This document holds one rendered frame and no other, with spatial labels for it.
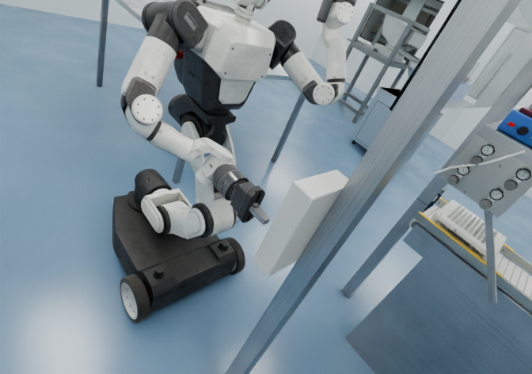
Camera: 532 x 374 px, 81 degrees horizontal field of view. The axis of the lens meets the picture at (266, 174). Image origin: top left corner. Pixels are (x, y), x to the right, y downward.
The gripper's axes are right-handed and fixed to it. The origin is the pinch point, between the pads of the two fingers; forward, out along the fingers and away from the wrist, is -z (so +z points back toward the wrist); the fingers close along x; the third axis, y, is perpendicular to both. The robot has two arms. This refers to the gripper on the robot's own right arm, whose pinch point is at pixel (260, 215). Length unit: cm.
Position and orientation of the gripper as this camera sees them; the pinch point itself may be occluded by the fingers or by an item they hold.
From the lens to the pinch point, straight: 87.4
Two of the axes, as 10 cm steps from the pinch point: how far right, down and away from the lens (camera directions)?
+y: 7.0, -1.6, 7.0
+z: -6.2, -6.1, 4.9
